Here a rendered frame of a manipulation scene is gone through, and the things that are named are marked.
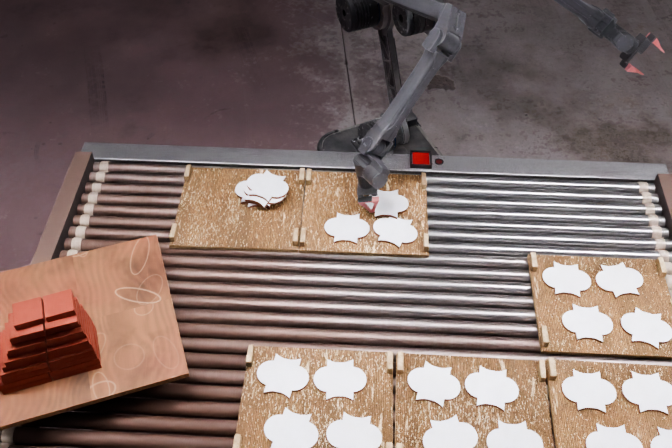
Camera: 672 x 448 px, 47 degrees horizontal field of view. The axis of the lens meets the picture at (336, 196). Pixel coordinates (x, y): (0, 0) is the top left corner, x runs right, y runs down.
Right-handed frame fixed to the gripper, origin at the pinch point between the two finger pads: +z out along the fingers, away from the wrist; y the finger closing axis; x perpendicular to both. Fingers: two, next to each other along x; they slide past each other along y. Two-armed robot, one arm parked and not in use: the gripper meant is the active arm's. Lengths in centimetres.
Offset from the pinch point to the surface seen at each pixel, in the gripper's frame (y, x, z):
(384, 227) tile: -9.9, -4.0, 2.0
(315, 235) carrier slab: -13.6, 17.8, -1.2
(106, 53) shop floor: 200, 176, 58
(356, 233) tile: -12.9, 4.7, 0.3
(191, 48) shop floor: 208, 127, 67
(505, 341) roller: -49, -38, 12
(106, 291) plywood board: -47, 72, -22
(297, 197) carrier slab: 2.5, 24.8, -2.9
